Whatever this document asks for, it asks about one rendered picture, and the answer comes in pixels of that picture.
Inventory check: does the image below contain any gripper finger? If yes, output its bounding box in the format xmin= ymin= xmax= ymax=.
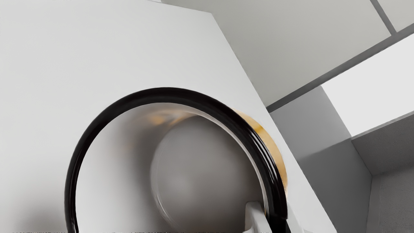
xmin=244 ymin=201 xmax=273 ymax=233

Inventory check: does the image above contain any yellow mug with black rim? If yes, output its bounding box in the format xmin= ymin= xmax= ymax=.
xmin=64 ymin=87 xmax=289 ymax=233

